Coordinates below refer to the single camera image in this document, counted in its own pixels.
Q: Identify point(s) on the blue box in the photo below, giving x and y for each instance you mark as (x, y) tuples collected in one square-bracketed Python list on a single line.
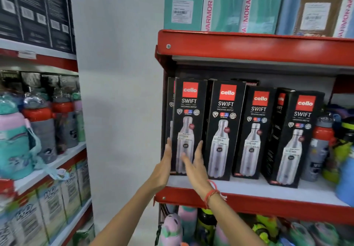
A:
[(289, 8)]

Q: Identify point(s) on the person's right thumb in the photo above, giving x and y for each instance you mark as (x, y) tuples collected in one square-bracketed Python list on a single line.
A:
[(187, 163)]

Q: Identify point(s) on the person's right forearm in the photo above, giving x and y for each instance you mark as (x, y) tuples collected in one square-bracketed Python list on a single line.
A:
[(235, 223)]

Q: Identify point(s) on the yellow green kids bottle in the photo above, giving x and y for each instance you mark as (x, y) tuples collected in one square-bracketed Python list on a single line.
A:
[(341, 149)]

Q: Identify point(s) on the grey bottle with red lid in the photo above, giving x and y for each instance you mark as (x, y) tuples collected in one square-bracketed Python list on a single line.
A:
[(66, 127), (41, 132), (315, 149)]

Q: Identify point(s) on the black green kids bottle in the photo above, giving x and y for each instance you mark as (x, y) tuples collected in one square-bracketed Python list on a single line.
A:
[(206, 226)]

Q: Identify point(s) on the black steel bottle box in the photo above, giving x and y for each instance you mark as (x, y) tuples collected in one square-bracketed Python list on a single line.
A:
[(190, 107)]

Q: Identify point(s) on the white box with red print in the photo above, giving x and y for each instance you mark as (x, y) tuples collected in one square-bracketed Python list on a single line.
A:
[(346, 13)]

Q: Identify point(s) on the person's left hand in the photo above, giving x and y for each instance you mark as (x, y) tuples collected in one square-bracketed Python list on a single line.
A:
[(160, 174)]

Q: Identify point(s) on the row of black bottle boxes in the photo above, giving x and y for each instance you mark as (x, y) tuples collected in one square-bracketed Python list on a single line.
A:
[(226, 132)]

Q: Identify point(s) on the red white shelf unit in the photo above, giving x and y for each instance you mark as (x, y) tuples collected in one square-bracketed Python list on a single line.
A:
[(41, 58)]

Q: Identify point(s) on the person's left forearm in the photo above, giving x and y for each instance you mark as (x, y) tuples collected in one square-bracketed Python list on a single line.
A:
[(127, 218)]

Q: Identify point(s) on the yellow black kids bottle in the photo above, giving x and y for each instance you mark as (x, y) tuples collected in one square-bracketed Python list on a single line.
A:
[(265, 228)]

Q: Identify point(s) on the red metal shelf unit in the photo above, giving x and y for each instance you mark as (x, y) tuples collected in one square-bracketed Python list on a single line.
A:
[(249, 48)]

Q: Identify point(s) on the person's left fingers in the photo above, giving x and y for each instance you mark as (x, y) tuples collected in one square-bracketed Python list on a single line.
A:
[(168, 154)]

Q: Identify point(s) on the brown cardboard box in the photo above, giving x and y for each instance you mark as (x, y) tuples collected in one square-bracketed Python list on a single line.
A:
[(318, 11)]

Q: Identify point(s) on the white green box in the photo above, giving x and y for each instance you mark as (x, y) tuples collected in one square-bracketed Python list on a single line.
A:
[(52, 210), (83, 181), (6, 233), (29, 223), (71, 193)]

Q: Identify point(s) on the blue kids bottle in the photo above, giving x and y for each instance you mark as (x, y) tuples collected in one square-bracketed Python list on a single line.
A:
[(347, 182)]

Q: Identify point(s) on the dark box with white label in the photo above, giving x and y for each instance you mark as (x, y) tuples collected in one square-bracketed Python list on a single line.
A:
[(71, 16), (58, 13), (7, 8), (31, 11)]

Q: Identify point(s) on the teal marbled box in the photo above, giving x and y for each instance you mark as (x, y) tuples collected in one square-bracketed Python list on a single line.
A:
[(264, 5), (226, 2)]

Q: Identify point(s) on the white shelf price label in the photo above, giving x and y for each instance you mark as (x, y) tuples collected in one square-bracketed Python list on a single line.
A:
[(27, 54)]

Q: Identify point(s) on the teal grey kids bottle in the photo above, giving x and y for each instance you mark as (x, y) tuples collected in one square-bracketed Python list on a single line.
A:
[(312, 234)]

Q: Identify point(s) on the person's right hand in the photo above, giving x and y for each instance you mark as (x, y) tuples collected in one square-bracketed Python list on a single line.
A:
[(199, 176)]

